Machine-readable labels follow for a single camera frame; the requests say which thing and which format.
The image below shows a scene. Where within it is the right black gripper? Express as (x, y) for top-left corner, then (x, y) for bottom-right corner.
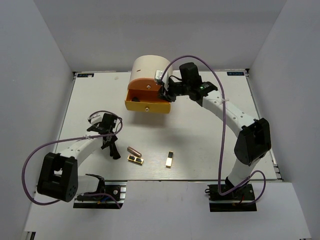
(156, 79), (191, 103)

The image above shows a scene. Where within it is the round beige orange organizer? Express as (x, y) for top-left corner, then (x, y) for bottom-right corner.
(124, 55), (173, 114)

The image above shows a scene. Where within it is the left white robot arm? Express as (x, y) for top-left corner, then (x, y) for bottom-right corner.
(37, 112), (121, 202)

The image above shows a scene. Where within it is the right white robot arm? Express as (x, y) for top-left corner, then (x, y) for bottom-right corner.
(154, 62), (271, 200)

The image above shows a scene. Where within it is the rose gold lipstick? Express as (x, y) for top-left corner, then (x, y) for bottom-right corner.
(127, 146), (142, 158)

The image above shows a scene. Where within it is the black gold lipstick case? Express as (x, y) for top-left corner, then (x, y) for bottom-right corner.
(127, 155), (144, 165)

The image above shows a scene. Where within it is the gold black lipstick upright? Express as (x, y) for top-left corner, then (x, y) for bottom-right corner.
(165, 151), (174, 168)

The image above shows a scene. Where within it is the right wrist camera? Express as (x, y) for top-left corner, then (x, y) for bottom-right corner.
(154, 69), (167, 85)

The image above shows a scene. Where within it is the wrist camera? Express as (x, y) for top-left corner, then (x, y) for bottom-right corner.
(87, 113), (103, 125)
(154, 69), (167, 85)

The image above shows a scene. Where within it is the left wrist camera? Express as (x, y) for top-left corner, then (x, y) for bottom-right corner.
(87, 113), (103, 125)

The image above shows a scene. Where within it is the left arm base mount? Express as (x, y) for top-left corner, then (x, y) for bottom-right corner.
(73, 181), (127, 210)

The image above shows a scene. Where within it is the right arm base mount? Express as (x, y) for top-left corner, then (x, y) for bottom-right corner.
(204, 184), (257, 213)

